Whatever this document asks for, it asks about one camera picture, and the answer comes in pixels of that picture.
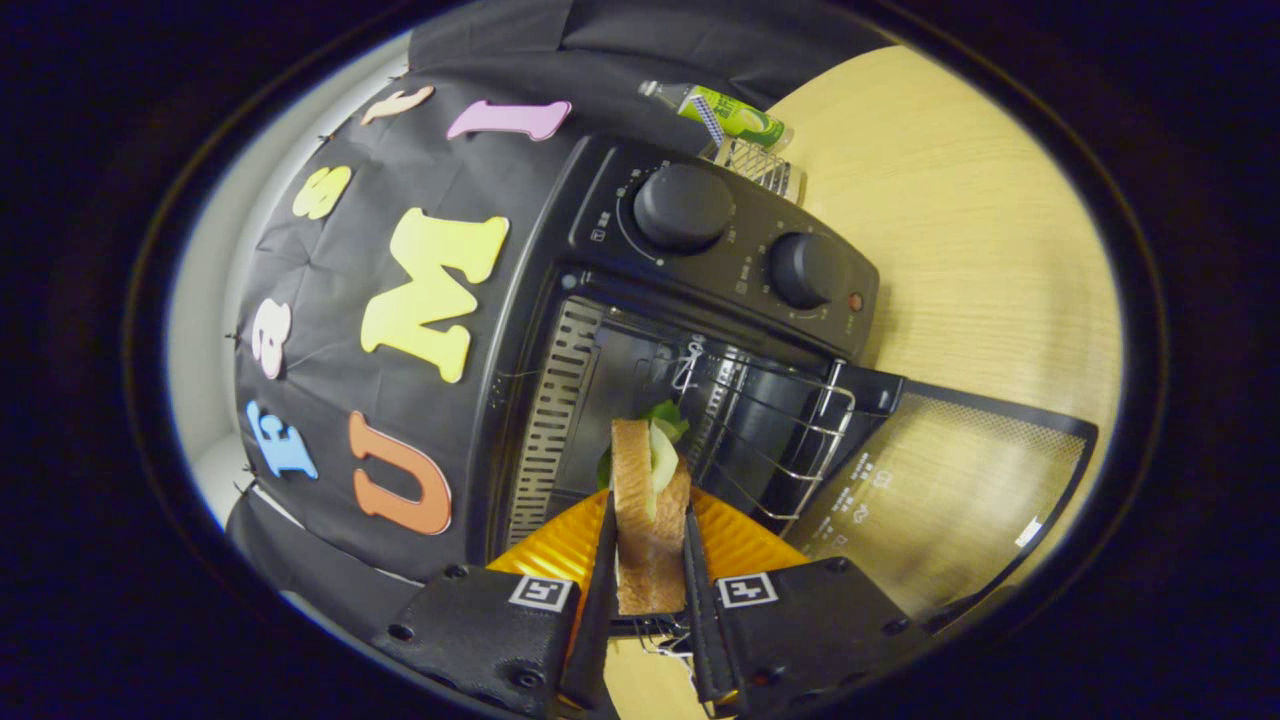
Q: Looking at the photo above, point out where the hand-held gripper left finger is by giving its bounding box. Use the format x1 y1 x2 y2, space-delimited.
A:
371 489 622 720

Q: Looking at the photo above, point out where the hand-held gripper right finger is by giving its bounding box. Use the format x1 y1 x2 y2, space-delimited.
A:
682 487 937 720

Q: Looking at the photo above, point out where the lettuce sandwich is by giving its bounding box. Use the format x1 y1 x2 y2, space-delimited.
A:
597 399 694 617

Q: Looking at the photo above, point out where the black toaster oven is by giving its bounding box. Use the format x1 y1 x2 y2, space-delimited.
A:
467 134 1100 643

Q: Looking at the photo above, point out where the blue checked straw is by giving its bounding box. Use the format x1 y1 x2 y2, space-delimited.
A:
689 94 728 147

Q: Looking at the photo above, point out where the green label bottle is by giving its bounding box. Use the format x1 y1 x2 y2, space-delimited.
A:
637 79 794 152

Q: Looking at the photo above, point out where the metal wire oven rack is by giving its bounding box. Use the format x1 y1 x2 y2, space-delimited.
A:
658 338 858 523

